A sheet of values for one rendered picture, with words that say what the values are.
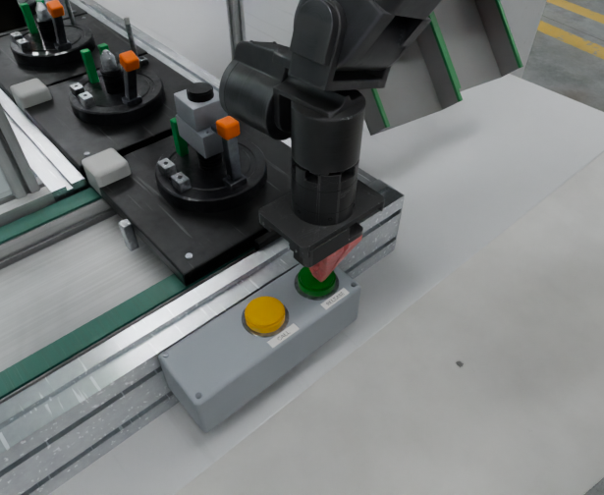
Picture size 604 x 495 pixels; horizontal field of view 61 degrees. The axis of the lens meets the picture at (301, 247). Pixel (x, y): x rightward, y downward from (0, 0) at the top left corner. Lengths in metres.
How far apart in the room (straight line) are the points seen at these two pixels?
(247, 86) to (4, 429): 0.36
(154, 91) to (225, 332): 0.45
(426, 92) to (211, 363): 0.49
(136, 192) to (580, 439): 0.57
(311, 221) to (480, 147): 0.57
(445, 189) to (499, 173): 0.11
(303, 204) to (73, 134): 0.46
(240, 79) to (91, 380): 0.30
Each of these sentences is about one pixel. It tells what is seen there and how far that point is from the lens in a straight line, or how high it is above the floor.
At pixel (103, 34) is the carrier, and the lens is 1.12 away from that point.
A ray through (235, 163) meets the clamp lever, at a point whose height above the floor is 1.02.
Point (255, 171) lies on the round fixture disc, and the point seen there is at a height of 0.99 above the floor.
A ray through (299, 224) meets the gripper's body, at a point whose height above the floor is 1.07.
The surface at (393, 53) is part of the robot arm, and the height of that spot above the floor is 1.21.
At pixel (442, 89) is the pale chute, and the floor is 1.02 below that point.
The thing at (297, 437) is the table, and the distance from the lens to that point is 0.57.
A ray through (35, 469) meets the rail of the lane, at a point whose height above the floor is 0.91.
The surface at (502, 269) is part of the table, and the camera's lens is 0.75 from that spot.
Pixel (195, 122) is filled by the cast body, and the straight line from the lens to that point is 0.60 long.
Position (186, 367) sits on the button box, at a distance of 0.50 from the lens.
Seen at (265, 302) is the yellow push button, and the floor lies 0.97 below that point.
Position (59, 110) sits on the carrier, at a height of 0.97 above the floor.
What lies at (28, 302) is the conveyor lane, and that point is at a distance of 0.67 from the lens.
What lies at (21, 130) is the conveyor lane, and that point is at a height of 0.95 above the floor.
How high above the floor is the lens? 1.38
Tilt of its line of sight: 45 degrees down
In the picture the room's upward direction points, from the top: straight up
